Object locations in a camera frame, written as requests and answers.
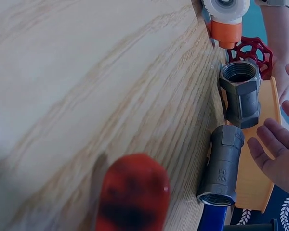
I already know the blue pipe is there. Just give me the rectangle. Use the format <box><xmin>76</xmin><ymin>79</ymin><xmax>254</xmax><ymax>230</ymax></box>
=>
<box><xmin>201</xmin><ymin>203</ymin><xmax>232</xmax><ymax>231</ymax></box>

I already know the grey steel threaded fitting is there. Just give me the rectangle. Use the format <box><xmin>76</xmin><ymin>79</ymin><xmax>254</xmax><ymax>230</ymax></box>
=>
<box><xmin>196</xmin><ymin>124</ymin><xmax>245</xmax><ymax>207</ymax></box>
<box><xmin>218</xmin><ymin>60</ymin><xmax>263</xmax><ymax>130</ymax></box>

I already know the red handwheel valve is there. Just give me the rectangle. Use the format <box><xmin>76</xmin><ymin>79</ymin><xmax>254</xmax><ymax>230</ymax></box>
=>
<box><xmin>227</xmin><ymin>36</ymin><xmax>273</xmax><ymax>80</ymax></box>

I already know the person's left hand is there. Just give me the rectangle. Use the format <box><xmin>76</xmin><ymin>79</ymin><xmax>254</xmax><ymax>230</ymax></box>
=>
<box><xmin>254</xmin><ymin>6</ymin><xmax>289</xmax><ymax>104</ymax></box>

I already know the white valve with orange cap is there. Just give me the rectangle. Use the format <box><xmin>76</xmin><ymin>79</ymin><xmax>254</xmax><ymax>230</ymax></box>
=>
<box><xmin>200</xmin><ymin>0</ymin><xmax>251</xmax><ymax>49</ymax></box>

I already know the yellow plastic tray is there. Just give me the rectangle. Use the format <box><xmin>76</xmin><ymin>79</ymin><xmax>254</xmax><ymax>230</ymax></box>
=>
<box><xmin>208</xmin><ymin>76</ymin><xmax>283</xmax><ymax>214</ymax></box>

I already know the black spool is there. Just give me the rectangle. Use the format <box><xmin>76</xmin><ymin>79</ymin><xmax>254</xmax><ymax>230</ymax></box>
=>
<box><xmin>224</xmin><ymin>218</ymin><xmax>278</xmax><ymax>231</ymax></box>

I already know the red rounded handle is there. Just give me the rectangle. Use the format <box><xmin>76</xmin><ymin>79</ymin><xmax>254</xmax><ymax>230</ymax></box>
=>
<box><xmin>90</xmin><ymin>153</ymin><xmax>171</xmax><ymax>231</ymax></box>

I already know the person's right hand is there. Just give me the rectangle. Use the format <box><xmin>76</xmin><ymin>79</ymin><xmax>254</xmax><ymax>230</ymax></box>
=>
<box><xmin>247</xmin><ymin>64</ymin><xmax>289</xmax><ymax>196</ymax></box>

